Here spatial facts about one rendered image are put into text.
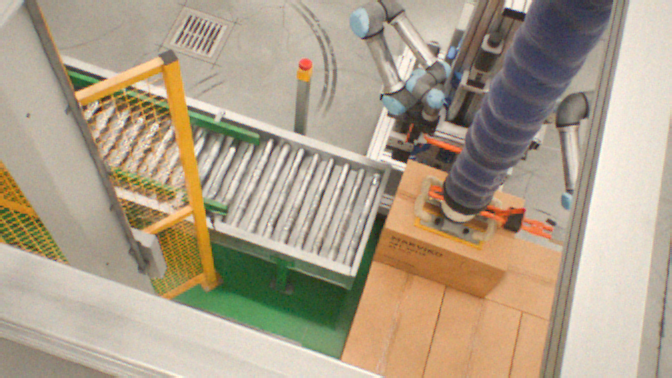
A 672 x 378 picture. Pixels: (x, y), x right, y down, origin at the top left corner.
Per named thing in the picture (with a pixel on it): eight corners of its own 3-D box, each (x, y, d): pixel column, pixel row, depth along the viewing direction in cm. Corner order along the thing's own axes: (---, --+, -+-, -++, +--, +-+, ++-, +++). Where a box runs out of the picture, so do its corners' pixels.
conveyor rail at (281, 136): (4, 60, 426) (-7, 39, 409) (9, 54, 428) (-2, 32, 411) (380, 186, 410) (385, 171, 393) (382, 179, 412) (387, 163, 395)
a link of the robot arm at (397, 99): (423, 103, 343) (382, -3, 318) (401, 119, 337) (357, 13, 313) (407, 101, 352) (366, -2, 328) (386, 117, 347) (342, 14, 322)
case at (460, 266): (372, 257, 374) (384, 227, 339) (395, 194, 392) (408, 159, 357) (483, 298, 370) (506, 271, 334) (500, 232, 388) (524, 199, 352)
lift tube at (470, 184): (436, 206, 323) (508, 65, 231) (448, 166, 333) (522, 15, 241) (483, 221, 321) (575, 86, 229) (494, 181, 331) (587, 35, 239)
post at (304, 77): (290, 164, 457) (296, 70, 369) (294, 156, 461) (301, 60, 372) (300, 168, 457) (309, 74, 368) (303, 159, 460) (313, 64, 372)
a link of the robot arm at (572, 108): (558, 94, 295) (572, 212, 299) (584, 91, 297) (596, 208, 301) (545, 96, 306) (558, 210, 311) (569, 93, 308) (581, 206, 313)
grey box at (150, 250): (110, 262, 264) (93, 228, 238) (117, 249, 267) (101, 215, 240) (161, 279, 263) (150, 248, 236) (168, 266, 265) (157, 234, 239)
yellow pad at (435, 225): (412, 226, 340) (414, 221, 336) (418, 208, 345) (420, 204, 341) (481, 251, 338) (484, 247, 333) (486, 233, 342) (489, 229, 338)
